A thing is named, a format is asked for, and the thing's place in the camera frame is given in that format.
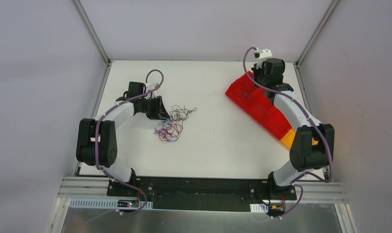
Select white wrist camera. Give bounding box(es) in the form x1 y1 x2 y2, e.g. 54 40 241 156
253 48 273 60
145 83 159 99

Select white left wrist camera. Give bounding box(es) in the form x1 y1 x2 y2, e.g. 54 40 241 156
145 83 159 99

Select wires inside red bin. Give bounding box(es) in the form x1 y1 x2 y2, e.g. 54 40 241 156
236 83 257 102

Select left controller circuit board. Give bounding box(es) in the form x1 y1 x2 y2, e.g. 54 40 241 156
117 200 139 209

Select right controller circuit board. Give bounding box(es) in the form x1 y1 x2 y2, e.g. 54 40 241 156
268 205 286 216

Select controller circuit board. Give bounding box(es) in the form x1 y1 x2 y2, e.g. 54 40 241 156
117 200 139 209
268 205 286 216

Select coloured wire bundle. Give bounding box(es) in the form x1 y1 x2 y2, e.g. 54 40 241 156
153 119 184 143

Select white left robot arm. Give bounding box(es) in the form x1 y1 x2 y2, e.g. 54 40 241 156
76 82 170 196

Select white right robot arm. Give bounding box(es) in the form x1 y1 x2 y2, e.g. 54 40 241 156
252 58 335 199

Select red plastic bin row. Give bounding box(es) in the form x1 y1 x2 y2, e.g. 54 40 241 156
225 74 292 141

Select aluminium frame rail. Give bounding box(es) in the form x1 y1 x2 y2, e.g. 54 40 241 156
58 176 348 204

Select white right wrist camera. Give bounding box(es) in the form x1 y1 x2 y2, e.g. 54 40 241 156
253 48 273 60

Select yellow plastic bin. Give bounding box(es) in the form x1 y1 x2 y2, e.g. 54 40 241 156
280 128 319 150

